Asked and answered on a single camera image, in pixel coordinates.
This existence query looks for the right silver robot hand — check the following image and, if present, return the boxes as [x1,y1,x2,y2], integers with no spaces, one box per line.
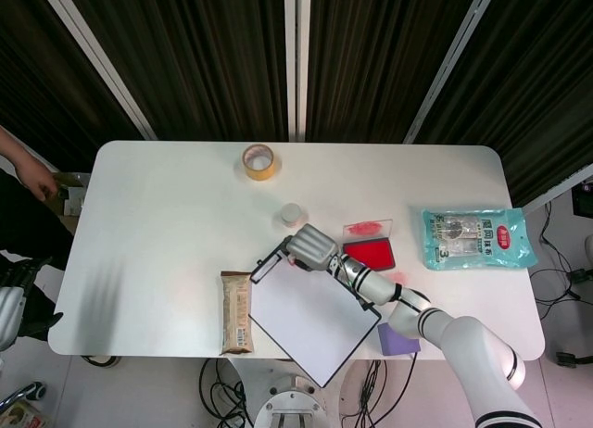
[283,223,339,272]

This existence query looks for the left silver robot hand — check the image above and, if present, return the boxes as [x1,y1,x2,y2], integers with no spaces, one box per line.
[0,256,64,353]

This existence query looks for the bare person hand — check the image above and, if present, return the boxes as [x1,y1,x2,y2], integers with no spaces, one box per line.
[16,157,59,202]

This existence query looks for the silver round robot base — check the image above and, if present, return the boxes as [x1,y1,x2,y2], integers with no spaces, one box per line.
[252,371,328,428]

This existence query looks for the bare person forearm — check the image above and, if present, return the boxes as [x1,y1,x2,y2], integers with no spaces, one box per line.
[0,125,33,170]

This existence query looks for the small grey round cap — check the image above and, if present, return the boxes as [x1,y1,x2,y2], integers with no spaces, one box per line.
[279,203,306,229]

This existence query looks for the cardboard box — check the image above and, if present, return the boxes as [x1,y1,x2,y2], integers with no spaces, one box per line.
[50,170,92,234]

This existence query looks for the person dark clothing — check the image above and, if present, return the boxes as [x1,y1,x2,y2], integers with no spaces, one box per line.
[0,168,78,341]

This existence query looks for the red ink pad clear lid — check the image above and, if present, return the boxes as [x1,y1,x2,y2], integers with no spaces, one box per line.
[341,218,397,274]

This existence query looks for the black clipboard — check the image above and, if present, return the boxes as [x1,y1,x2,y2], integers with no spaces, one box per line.
[248,236,384,390]

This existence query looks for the white paper sheet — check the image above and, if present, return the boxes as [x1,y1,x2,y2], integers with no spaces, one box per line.
[251,254,380,386]

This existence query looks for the yellow tape roll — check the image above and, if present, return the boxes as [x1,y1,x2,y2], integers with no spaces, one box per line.
[241,144,278,182]

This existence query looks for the colourful printed box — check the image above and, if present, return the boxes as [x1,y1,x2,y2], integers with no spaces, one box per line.
[0,397,52,428]

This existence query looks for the brown snack package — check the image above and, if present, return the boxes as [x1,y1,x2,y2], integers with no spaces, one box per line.
[219,270,255,357]

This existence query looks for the purple block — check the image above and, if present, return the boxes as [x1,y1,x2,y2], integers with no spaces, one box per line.
[377,322,423,357]

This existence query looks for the teal snack bag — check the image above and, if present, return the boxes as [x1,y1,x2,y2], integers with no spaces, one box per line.
[420,207,540,271]

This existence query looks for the dark brown curtain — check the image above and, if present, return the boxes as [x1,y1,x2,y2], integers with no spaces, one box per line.
[0,0,593,207]

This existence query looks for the white frame post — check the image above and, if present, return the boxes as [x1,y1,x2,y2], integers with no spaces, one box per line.
[36,0,157,141]
[403,0,504,145]
[283,0,310,142]

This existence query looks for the black cable bundle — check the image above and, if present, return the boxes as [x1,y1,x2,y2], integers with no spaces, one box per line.
[198,357,249,428]
[339,357,418,428]

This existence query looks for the white frame bar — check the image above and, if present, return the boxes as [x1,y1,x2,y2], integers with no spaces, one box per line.
[523,163,593,214]

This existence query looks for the black floor cables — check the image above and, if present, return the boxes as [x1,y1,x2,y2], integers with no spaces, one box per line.
[527,200,593,304]

